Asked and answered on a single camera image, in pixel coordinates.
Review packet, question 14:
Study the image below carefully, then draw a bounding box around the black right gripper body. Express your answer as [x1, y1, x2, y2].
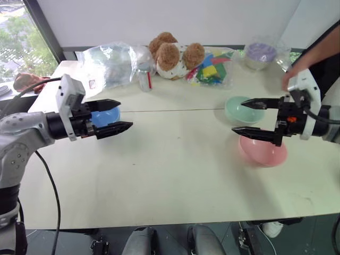
[276, 95, 310, 139]

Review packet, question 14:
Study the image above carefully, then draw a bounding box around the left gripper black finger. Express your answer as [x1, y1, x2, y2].
[86, 98, 122, 113]
[93, 121, 134, 140]

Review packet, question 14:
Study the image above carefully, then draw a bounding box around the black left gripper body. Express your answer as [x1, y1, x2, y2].
[70, 102, 98, 139]

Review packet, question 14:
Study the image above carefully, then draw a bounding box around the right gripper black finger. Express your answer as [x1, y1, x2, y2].
[231, 126, 283, 147]
[241, 97, 282, 110]

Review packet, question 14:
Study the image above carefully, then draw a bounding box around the person's bare hand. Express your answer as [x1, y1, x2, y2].
[281, 62, 307, 92]

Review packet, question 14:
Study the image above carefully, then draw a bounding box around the blue bowl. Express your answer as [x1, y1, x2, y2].
[90, 106, 121, 129]

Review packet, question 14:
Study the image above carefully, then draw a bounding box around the red pink bowl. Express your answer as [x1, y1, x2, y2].
[239, 135, 288, 168]

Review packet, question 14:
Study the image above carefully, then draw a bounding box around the green bowl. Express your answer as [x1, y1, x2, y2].
[225, 96, 267, 126]

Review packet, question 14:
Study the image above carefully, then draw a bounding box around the clear crumpled plastic bag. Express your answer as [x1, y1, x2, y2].
[74, 41, 158, 94]

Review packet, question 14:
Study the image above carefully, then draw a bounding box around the purple bowl in plastic bag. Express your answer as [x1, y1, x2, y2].
[242, 36, 292, 71]

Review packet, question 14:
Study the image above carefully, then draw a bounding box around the person's black clothing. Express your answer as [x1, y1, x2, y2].
[309, 21, 340, 107]

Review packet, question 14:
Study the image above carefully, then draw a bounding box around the bag of colourful blocks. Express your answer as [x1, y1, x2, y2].
[185, 48, 236, 90]

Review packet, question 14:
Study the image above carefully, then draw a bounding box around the brown white plush toy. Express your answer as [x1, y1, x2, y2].
[148, 31, 206, 81]

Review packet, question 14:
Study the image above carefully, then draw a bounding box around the grey round plate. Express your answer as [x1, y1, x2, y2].
[0, 84, 13, 98]

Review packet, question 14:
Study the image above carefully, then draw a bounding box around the white shoe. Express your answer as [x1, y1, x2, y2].
[262, 221, 284, 239]

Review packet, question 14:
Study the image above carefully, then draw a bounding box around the small black mechanism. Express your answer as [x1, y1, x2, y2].
[237, 222, 258, 255]
[90, 236, 111, 255]

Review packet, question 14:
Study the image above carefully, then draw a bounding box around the dark grey rounded shape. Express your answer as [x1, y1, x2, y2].
[124, 226, 158, 255]
[186, 224, 227, 255]

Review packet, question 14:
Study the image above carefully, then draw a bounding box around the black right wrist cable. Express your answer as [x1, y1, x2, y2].
[297, 89, 340, 124]

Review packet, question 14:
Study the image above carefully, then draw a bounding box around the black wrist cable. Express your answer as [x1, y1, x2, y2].
[0, 76, 63, 118]
[297, 89, 340, 124]

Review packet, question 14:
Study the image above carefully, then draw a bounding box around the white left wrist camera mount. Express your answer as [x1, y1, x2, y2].
[55, 74, 87, 142]

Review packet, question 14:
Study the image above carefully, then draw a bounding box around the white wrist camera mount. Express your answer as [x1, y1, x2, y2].
[55, 74, 87, 142]
[287, 68, 322, 141]

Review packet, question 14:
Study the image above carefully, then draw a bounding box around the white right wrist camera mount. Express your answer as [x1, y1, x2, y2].
[287, 68, 322, 141]

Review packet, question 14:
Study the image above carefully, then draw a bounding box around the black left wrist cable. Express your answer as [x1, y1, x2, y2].
[0, 76, 63, 118]

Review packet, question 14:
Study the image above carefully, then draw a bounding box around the thin black hanging cable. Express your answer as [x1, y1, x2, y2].
[35, 150, 62, 255]

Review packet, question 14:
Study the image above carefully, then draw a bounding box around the black window frame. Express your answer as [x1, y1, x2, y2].
[22, 0, 67, 63]

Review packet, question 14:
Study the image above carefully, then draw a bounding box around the black cable under table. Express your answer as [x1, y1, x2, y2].
[331, 214, 340, 255]

